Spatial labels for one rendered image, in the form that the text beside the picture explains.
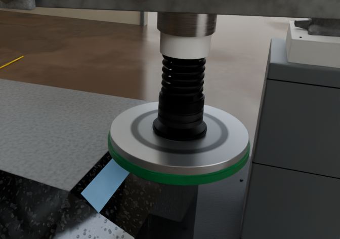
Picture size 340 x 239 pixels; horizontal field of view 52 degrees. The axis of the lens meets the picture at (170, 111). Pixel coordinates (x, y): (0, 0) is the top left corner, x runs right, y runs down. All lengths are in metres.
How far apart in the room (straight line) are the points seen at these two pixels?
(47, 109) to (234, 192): 1.30
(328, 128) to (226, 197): 0.70
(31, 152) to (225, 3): 0.38
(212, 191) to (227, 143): 1.35
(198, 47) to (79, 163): 0.26
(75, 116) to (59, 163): 0.17
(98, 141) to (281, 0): 0.37
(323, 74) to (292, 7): 0.84
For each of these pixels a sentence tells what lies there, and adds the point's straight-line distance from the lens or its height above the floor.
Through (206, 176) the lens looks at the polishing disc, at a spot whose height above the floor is 0.87.
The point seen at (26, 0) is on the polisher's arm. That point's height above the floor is 1.07.
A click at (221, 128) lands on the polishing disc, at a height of 0.88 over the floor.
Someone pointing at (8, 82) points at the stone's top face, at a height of 0.82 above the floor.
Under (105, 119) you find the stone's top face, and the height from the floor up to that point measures 0.82.
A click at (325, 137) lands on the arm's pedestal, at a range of 1.35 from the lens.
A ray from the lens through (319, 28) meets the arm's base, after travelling 1.35.
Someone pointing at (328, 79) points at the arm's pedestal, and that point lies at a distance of 1.27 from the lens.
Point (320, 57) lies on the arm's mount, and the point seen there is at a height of 0.83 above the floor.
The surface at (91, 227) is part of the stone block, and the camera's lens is 0.53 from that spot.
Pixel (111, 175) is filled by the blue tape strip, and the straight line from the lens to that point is 0.57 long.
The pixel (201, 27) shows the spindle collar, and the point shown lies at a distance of 0.46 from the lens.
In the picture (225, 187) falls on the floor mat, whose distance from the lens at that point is 1.90.
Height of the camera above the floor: 1.13
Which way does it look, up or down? 25 degrees down
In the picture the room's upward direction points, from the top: 3 degrees clockwise
